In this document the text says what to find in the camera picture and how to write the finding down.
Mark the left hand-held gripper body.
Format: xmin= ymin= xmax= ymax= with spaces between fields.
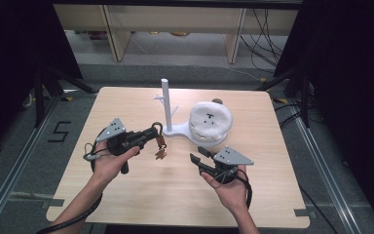
xmin=95 ymin=117 xmax=140 ymax=176

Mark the aluminium floor rail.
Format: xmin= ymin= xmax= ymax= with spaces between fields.
xmin=0 ymin=97 xmax=61 ymax=234
xmin=291 ymin=106 xmax=362 ymax=234

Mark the dark curtain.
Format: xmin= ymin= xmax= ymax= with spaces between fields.
xmin=274 ymin=0 xmax=374 ymax=228
xmin=0 ymin=0 xmax=83 ymax=160

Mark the black metal stand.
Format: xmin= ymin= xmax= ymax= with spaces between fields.
xmin=32 ymin=64 xmax=95 ymax=129
xmin=256 ymin=66 xmax=314 ymax=129

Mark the person's right hand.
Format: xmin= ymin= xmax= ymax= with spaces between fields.
xmin=201 ymin=165 xmax=248 ymax=214

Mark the white fluffy plush keychain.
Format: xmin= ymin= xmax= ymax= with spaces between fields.
xmin=188 ymin=100 xmax=234 ymax=141

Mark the white tree-shaped stand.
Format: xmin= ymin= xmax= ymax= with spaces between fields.
xmin=153 ymin=78 xmax=229 ymax=149

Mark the beige wooden desk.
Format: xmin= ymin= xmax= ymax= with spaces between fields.
xmin=52 ymin=3 xmax=300 ymax=64

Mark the grey tape strip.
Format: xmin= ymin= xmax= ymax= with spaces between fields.
xmin=41 ymin=198 xmax=66 ymax=210
xmin=293 ymin=209 xmax=318 ymax=218

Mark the bundle of black floor cables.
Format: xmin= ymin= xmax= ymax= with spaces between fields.
xmin=239 ymin=8 xmax=290 ymax=72

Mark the person's left hand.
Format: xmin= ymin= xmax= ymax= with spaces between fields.
xmin=92 ymin=141 xmax=141 ymax=186

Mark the right hand-held gripper cable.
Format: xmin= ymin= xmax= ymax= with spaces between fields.
xmin=212 ymin=166 xmax=254 ymax=210

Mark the hand-held gripper cable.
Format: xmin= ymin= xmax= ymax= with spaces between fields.
xmin=212 ymin=166 xmax=254 ymax=210
xmin=34 ymin=141 xmax=104 ymax=234

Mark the left hand-held gripper cable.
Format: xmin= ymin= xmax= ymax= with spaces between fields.
xmin=34 ymin=141 xmax=104 ymax=234

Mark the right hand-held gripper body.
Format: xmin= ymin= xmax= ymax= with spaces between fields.
xmin=207 ymin=145 xmax=254 ymax=185

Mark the white floor cable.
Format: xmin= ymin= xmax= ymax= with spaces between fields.
xmin=221 ymin=65 xmax=265 ymax=83

